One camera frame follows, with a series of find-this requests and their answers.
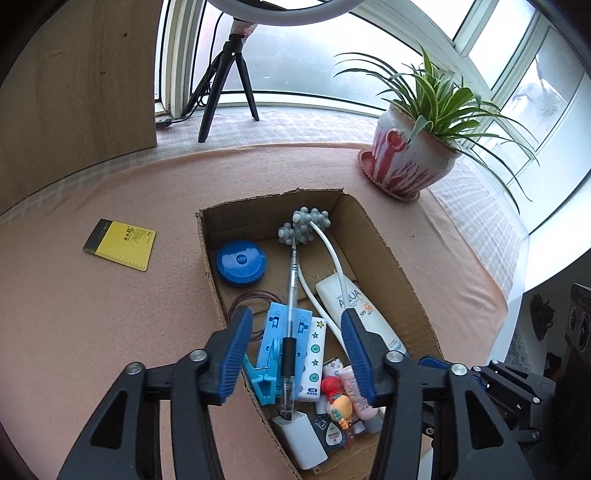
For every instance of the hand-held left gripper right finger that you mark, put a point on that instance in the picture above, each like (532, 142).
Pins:
(362, 360)

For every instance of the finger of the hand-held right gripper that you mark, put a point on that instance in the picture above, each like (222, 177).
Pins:
(521, 397)

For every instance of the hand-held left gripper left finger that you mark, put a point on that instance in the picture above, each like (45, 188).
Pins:
(233, 355)

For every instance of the pink bottle grey cap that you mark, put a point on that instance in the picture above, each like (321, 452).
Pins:
(358, 397)

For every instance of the blue phone stand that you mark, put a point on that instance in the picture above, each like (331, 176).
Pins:
(272, 341)

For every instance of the blue clip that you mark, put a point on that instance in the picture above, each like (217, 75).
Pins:
(263, 387)

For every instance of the patterned tissue pack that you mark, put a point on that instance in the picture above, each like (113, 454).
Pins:
(316, 350)

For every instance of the clear gel pen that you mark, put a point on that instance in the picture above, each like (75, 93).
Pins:
(289, 360)

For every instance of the white sunscreen tube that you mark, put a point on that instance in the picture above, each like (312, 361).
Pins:
(341, 295)

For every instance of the small blue bottle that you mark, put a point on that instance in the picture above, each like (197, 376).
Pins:
(332, 434)

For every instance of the blue round case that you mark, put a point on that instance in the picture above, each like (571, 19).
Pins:
(240, 263)

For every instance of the cardboard box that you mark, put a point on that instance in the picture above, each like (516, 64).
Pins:
(392, 267)

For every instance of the white wall charger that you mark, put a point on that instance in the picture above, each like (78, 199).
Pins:
(300, 438)

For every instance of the white massager grey balls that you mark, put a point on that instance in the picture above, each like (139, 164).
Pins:
(302, 226)

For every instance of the pink tablecloth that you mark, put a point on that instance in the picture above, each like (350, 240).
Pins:
(115, 323)

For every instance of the yellow notepad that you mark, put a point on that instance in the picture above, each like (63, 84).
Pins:
(122, 244)

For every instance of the pink pot saucer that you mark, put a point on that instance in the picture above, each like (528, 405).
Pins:
(367, 168)

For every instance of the potted spider plant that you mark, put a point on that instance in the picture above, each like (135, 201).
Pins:
(411, 157)

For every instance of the white waffle cloth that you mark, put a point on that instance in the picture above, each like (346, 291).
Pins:
(300, 124)

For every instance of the black tripod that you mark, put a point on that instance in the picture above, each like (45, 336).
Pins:
(231, 60)

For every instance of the light wooden board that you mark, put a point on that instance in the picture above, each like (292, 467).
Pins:
(78, 92)

